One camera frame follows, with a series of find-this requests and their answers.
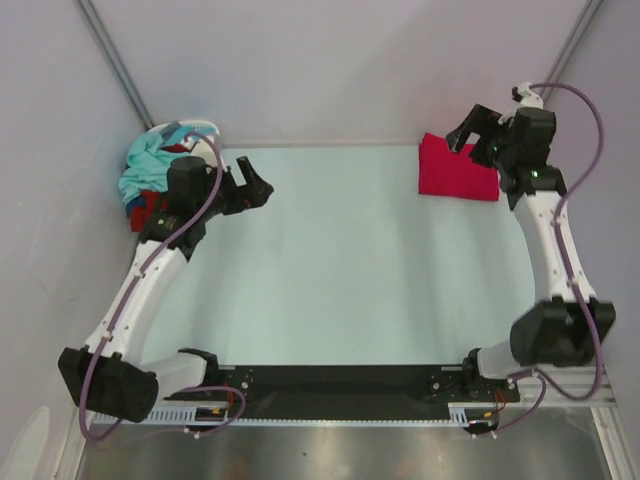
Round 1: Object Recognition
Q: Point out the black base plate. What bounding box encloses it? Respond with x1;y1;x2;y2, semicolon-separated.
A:
163;363;521;422

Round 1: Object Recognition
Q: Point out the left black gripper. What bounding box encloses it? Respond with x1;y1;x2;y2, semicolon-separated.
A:
195;157;272;221

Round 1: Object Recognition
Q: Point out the slotted cable duct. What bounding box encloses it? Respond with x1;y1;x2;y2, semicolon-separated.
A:
448;402;502;426
122;402;231;426

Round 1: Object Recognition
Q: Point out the right slotted cable duct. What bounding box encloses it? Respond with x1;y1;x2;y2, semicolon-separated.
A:
448;402;502;426

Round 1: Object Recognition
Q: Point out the right aluminium corner post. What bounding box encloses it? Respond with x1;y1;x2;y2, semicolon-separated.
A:
546;0;607;82

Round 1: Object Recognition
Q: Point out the pink red t shirt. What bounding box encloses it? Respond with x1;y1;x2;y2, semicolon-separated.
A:
417;133;500;202

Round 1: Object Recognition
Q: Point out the aluminium front rail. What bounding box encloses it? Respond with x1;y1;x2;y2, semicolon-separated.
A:
516;365;616;408

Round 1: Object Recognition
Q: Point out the aluminium corner post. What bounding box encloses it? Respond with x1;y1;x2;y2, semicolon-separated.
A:
74;0;154;130
546;0;607;82

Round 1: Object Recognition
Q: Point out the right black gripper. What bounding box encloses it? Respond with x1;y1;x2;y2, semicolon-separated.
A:
445;105;517;173

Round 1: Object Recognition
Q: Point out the navy blue t shirt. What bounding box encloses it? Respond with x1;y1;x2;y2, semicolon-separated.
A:
118;131;177;217

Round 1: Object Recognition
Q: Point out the white laundry basket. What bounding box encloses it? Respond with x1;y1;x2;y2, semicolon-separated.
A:
150;120;220;153

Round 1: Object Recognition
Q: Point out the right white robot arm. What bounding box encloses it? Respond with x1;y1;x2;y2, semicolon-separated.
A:
445;82;616;401

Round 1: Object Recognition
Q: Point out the dark red t shirt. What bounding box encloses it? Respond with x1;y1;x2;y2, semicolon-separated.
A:
127;152;190;233

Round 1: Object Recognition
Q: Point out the teal t shirt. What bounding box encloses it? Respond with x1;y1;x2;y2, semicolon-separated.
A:
119;120;220;205

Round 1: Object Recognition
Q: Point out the left aluminium corner post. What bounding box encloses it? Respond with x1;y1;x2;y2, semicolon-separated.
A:
74;0;154;130

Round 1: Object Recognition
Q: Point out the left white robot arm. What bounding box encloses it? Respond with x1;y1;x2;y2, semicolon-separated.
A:
58;156;274;422

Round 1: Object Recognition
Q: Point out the left slotted cable duct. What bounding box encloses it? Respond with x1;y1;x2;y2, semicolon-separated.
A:
122;402;231;426

